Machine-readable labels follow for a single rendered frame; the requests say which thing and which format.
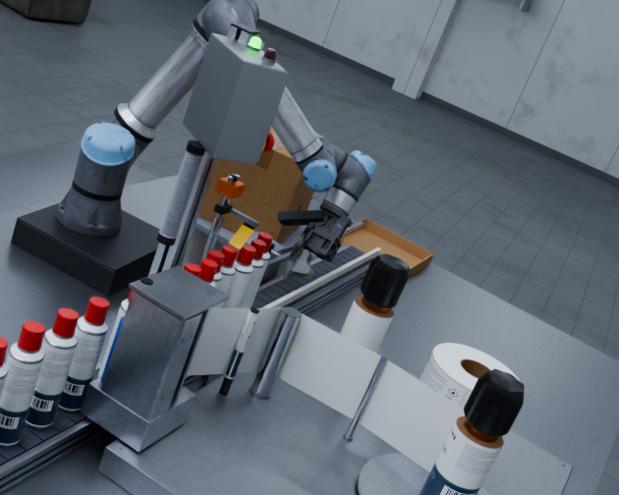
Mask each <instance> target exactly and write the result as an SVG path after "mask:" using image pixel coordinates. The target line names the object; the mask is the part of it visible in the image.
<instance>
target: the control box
mask: <svg viewBox="0 0 619 495"><path fill-rule="evenodd" d="M262 55H264V53H263V52H262V51H261V50H260V51H255V50H252V49H250V48H248V45H247V44H245V43H243V42H241V41H239V39H235V38H232V37H228V36H224V35H220V34H217V33H212V34H211V35H210V38H209V40H208V43H207V46H206V50H205V53H204V56H203V59H202V62H201V65H200V68H199V71H198V75H197V80H196V83H195V86H194V89H193V92H192V95H191V99H190V102H189V105H188V108H187V111H186V114H185V117H184V120H183V125H184V126H185V127H186V128H187V129H188V130H189V132H190V133H191V134H192V135H193V136H194V137H195V139H196V140H197V141H198V142H199V143H200V145H201V146H202V147H203V148H204V149H205V150H206V152H207V153H208V154H209V155H210V156H211V157H212V158H215V159H221V160H227V161H232V162H238V163H243V164H249V165H255V163H256V162H258V160H259V158H260V155H261V153H262V152H263V150H264V148H265V144H266V139H267V136H268V134H269V131H270V128H271V125H272V122H273V120H274V117H275V114H276V111H277V108H278V106H279V103H280V100H281V97H282V94H283V92H284V89H285V86H286V83H287V81H288V78H289V75H288V72H287V71H286V70H284V69H283V68H282V67H281V66H279V65H278V64H277V63H276V62H275V64H273V63H269V62H266V61H264V60H262V59H261V58H262Z"/></svg>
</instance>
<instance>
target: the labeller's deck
mask: <svg viewBox="0 0 619 495"><path fill-rule="evenodd" d="M256 374H257V371H252V372H240V373H236V375H235V378H234V380H233V382H232V384H231V387H230V390H229V393H228V395H227V396H223V395H221V394H220V393H219V390H220V387H221V385H222V382H223V380H224V377H225V374H224V375H222V376H220V377H219V378H217V379H215V380H214V381H212V382H211V383H209V384H207V385H206V386H204V387H202V388H201V389H199V390H197V391H196V392H195V394H196V397H195V399H194V402H193V405H192V407H191V410H190V413H189V416H188V418H187V421H186V422H184V423H183V424H181V425H180V426H178V427H177V428H175V429H174V430H172V431H171V432H169V433H168V434H166V435H165V436H163V437H161V438H160V439H158V440H157V441H155V442H154V443H152V444H151V445H149V446H148V447H146V448H145V449H143V450H142V451H140V452H138V451H136V450H135V449H133V448H132V447H131V446H129V445H128V444H126V443H125V442H123V441H122V440H120V439H117V440H116V441H114V442H113V443H111V444H109V445H108V446H106V447H105V449H104V452H103V455H102V458H101V461H100V464H99V467H98V470H99V471H100V472H102V473H103V474H104V475H106V476H107V477H109V478H110V479H112V480H113V481H114V482H116V483H117V484H119V485H120V486H121V487H123V488H124V489H126V490H127V491H129V492H130V493H131V494H133V495H360V494H359V489H358V479H359V475H360V472H361V470H362V468H363V467H364V465H365V464H366V463H367V462H369V461H370V460H371V459H373V458H375V457H378V456H382V455H386V454H402V453H401V452H400V451H398V450H397V449H395V448H394V447H392V446H391V445H389V444H388V443H387V442H385V441H384V440H382V439H381V438H379V437H378V436H376V435H375V434H373V433H372V432H371V431H369V430H368V429H366V428H365V427H363V426H362V425H360V424H359V423H358V425H357V427H356V429H355V431H354V434H353V437H354V439H353V441H347V440H345V439H344V437H343V435H344V433H347V431H348V429H349V427H350V425H351V422H352V419H351V418H349V417H347V416H346V415H344V414H342V413H340V412H338V411H336V410H334V409H332V408H331V407H329V406H327V405H325V404H324V403H323V402H321V401H319V400H317V399H315V398H314V397H312V396H310V395H308V394H307V393H305V392H303V391H301V390H299V389H298V388H296V387H294V386H292V385H290V384H289V383H287V382H285V381H283V380H282V379H280V378H278V377H276V379H275V381H274V384H273V386H272V389H271V397H270V398H268V399H260V398H257V397H255V396H254V395H253V394H252V393H251V392H250V390H249V388H250V385H251V384H253V382H254V379H255V377H256ZM502 438H503V441H504V444H503V446H502V448H501V450H500V452H499V454H498V456H497V458H496V459H495V461H494V463H493V465H492V467H491V469H490V471H489V473H488V474H487V476H486V478H485V480H484V482H483V484H482V486H481V487H482V488H484V489H485V490H486V491H487V492H488V493H489V494H490V495H561V494H562V492H563V490H564V487H565V485H566V483H567V481H568V478H569V476H570V474H571V471H572V469H573V467H572V466H570V465H568V464H567V463H565V462H563V461H561V460H560V459H558V458H556V457H554V456H553V455H551V454H549V453H547V452H546V451H544V450H542V449H541V448H539V447H538V446H536V445H535V444H533V443H531V442H529V441H528V440H526V439H524V438H522V437H521V436H519V435H517V434H516V433H514V432H512V431H510V430H509V432H508V434H506V435H503V436H502Z"/></svg>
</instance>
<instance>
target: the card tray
mask: <svg viewBox="0 0 619 495"><path fill-rule="evenodd" d="M361 221H362V222H364V225H363V226H362V227H361V228H359V229H357V230H355V231H353V232H351V233H348V234H346V235H344V236H342V238H341V239H342V241H343V239H344V241H343V244H342V241H341V239H340V241H341V244H342V245H341V246H340V248H342V247H344V246H346V245H349V246H353V247H354V248H357V249H359V250H361V251H363V252H365V253H368V252H370V251H372V250H374V249H376V248H381V251H380V253H379V254H384V253H388V254H390V255H393V256H396V257H399V258H401V259H402V260H403V261H404V262H406V263H407V264H409V266H410V276H409V278H410V277H411V276H413V275H414V274H416V273H417V272H419V271H420V270H422V269H424V268H425V267H427V266H428V265H429V264H430V262H431V260H432V258H433V256H434V253H432V252H430V251H428V250H426V249H424V248H423V247H420V246H418V245H416V244H414V243H412V242H410V241H408V240H406V239H404V238H403V237H401V236H399V235H397V234H395V233H393V232H391V231H389V230H387V229H385V228H384V227H382V226H380V225H378V224H376V223H374V222H372V221H370V220H368V219H363V220H361ZM361 221H359V222H361Z"/></svg>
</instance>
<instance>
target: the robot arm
mask: <svg viewBox="0 0 619 495"><path fill-rule="evenodd" d="M258 20H259V9H258V6H257V3H256V1H255V0H210V1H209V2H208V3H207V4H206V6H205V7H204V8H203V9H202V10H201V12H200V13H199V14H198V15H197V16H196V17H195V19H194V20H193V21H192V29H193V30H192V32H191V33H190V35H189V36H188V37H187V38H186V39H185V40H184V41H183V43H182V44H181V45H180V46H179V47H178V48H177V49H176V50H175V52H174V53H173V54H172V55H171V56H170V57H169V58H168V60H167V61H166V62H165V63H164V64H163V65H162V66H161V67H160V69H159V70H158V71H157V72H156V73H155V74H154V75H153V77H152V78H151V79H150V80H149V81H148V82H147V83H146V85H145V86H144V87H143V88H142V89H141V90H140V91H139V93H138V94H137V95H136V96H135V97H134V98H133V99H132V101H131V102H130V103H122V104H119V105H118V106H117V108H116V109H115V110H114V111H113V112H112V113H111V114H110V116H109V117H108V118H107V119H105V120H104V121H103V122H102V123H101V124H94V125H91V126H90V127H88V128H87V129H86V131H85V133H84V136H83V138H82V144H81V151H80V155H79V159H78V163H77V167H76V171H75V175H74V179H73V182H72V186H71V188H70V189H69V191H68V192H67V194H66V195H65V197H64V198H63V200H62V201H61V203H60V204H59V207H58V211H57V219H58V221H59V222H60V223H61V224H62V225H64V226H65V227H66V228H68V229H70V230H72V231H74V232H77V233H80V234H83V235H87V236H92V237H111V236H114V235H116V234H118V233H119V232H120V229H121V225H122V209H121V196H122V192H123V189H124V185H125V182H126V179H127V175H128V172H129V170H130V168H131V167H132V165H133V164H134V162H135V161H136V159H137V158H138V157H139V156H140V154H141V153H142V152H143V151H144V150H145V149H146V148H147V147H148V146H149V144H150V143H151V142H152V141H153V140H154V139H155V138H156V127H157V126H158V125H159V124H160V123H161V122H162V120H163V119H164V118H165V117H166V116H167V115H168V114H169V113H170V112H171V110H172V109H173V108H174V107H175V106H176V105H177V104H178V103H179V102H180V101H181V99H182V98H183V97H184V96H185V95H186V94H187V93H188V92H189V91H190V89H191V88H192V87H193V86H194V85H195V83H196V80H197V75H198V71H199V68H200V65H201V62H202V59H203V56H204V53H205V50H206V46H207V43H208V40H209V38H210V35H211V34H212V33H217V34H220V35H224V36H227V33H228V30H229V27H230V25H231V23H233V24H244V25H246V26H248V27H250V28H253V29H256V28H255V27H256V26H257V23H258ZM271 127H272V128H273V130H274V131H275V133H276V134H277V135H278V136H279V138H280V140H281V141H282V143H283V144H284V146H285V147H286V149H287V150H288V152H289V153H290V155H291V156H292V158H293V160H294V161H295V162H296V164H297V166H298V167H299V169H300V170H301V172H302V173H303V179H304V182H305V184H306V186H307V187H308V188H309V189H310V190H311V191H313V192H316V193H323V192H326V191H328V190H329V191H328V193H327V194H326V196H325V197H324V199H323V203H322V204H321V205H320V206H319V208H320V209H321V210H299V211H279V212H278V218H277V219H278V221H279V222H280V223H281V225H282V226H299V225H307V226H306V227H305V228H304V230H303V231H302V233H301V235H300V237H299V238H298V240H297V241H296V243H295V245H294V247H293V249H292V252H291V254H290V256H289V259H288V262H287V264H286V267H285V271H284V282H286V283H287V282H288V281H289V280H290V279H291V278H292V277H293V275H298V276H302V277H306V278H310V277H312V275H313V270H312V269H311V267H310V263H311V261H312V255H311V254H310V253H311V252H312V253H314V254H316V256H317V257H319V258H320V259H322V260H326V261H328V262H330V263H331V261H332V259H333V258H334V256H335V254H336V253H337V251H338V249H339V248H340V246H341V245H342V244H343V241H344V239H343V241H342V239H341V238H342V236H343V234H344V233H345V231H346V229H347V228H348V227H351V225H352V223H353V222H352V221H351V218H349V217H347V216H349V215H350V213H351V212H352V210H353V209H354V207H355V205H356V204H357V202H358V200H359V199H360V197H361V195H362V194H363V192H364V190H365V189H366V187H367V185H368V183H370V181H371V178H372V177H373V175H374V173H375V171H376V168H377V165H376V163H375V161H374V160H373V159H372V158H370V157H369V156H368V155H366V154H364V153H362V152H360V151H357V150H355V151H353V152H352V153H351V154H348V153H346V152H344V151H343V150H342V149H340V148H339V147H337V146H336V145H334V144H333V143H331V142H330V141H328V140H327V139H326V138H324V137H323V136H320V135H319V134H317V133H315V132H314V130H313V129H312V127H311V125H310V123H309V122H308V120H307V119H306V117H305V115H304V114H303V112H302V111H301V109H300V108H299V106H298V104H297V103H296V101H295V100H294V98H293V96H292V95H291V93H290V92H289V90H288V89H287V87H286V86H285V89H284V92H283V94H282V97H281V100H280V103H279V106H278V108H277V111H276V114H275V117H274V120H273V122H272V125H271ZM331 219H332V220H331ZM340 239H341V241H342V244H341V241H340Z"/></svg>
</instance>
